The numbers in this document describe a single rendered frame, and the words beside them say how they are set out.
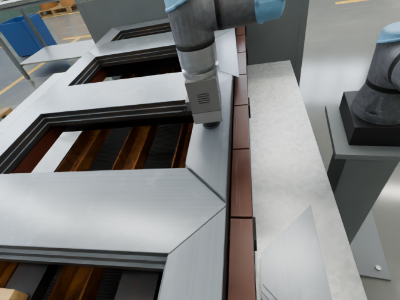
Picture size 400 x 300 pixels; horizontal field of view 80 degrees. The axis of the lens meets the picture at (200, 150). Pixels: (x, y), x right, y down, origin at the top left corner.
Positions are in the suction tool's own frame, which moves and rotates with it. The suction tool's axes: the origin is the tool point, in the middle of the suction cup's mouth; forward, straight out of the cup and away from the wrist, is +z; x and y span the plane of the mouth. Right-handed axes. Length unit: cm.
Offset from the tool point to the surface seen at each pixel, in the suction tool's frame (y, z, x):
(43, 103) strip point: -25, 0, -62
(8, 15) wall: -791, 72, -691
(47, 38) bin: -397, 68, -320
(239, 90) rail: -20.5, 3.4, 8.2
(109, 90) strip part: -26.8, -0.3, -36.8
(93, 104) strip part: -19.0, -0.3, -40.0
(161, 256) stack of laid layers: 30.7, 1.4, -8.6
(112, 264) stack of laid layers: 31.1, 2.9, -18.0
